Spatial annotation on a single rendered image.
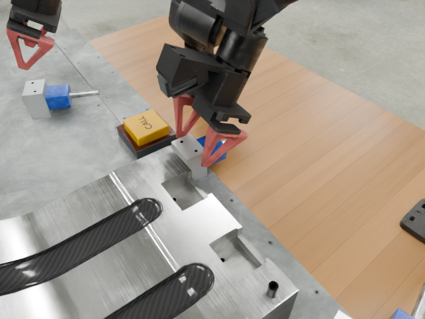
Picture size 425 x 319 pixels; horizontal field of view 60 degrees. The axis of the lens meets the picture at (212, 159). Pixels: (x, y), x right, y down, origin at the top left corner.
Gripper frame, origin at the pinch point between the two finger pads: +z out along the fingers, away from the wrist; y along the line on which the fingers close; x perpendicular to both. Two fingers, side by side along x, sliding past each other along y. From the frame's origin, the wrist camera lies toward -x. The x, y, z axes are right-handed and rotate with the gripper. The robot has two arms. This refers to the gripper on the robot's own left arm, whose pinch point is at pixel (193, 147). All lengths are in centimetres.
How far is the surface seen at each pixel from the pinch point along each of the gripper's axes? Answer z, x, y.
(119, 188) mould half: 3.2, -14.2, 5.2
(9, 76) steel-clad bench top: 14, -15, -46
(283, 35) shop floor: -4, 180, -144
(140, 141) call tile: 4.3, -4.3, -7.6
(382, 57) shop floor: -21, 210, -85
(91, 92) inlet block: 5.2, -6.0, -25.5
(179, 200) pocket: 2.2, -7.5, 9.3
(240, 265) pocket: 1.7, -6.6, 21.3
